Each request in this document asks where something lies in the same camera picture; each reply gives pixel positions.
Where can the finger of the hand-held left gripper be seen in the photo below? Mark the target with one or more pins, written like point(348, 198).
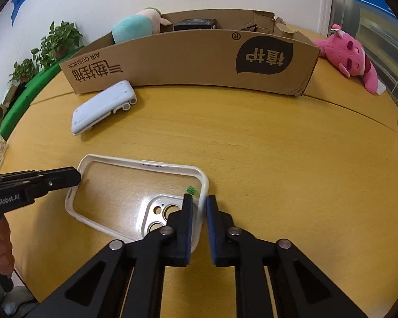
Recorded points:
point(59, 179)

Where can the printed cardboard box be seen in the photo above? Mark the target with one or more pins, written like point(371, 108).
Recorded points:
point(185, 59)

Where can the wooden desktop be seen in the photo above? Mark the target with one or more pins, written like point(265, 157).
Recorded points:
point(268, 159)

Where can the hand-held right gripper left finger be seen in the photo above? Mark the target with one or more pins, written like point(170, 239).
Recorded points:
point(188, 232)

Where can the teal plush toy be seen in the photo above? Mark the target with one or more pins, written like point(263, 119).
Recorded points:
point(132, 28)

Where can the glass door with blue stripe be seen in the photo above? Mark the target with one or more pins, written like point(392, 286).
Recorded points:
point(368, 23)

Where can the small black box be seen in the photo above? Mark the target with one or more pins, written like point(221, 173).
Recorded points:
point(194, 25)

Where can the white clear phone case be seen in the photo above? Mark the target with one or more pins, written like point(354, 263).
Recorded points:
point(126, 192)

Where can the pink plush toy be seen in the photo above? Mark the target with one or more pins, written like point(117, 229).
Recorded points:
point(348, 53)

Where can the large green potted plant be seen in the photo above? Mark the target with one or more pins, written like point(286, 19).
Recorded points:
point(59, 39)

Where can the white folding device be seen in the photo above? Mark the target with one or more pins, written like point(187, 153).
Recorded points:
point(99, 109)

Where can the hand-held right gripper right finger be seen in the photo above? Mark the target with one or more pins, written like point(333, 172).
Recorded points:
point(210, 235)

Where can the small green sticker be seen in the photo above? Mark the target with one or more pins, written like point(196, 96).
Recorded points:
point(191, 190)

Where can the small green potted plant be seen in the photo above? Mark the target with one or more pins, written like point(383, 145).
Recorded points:
point(25, 69)

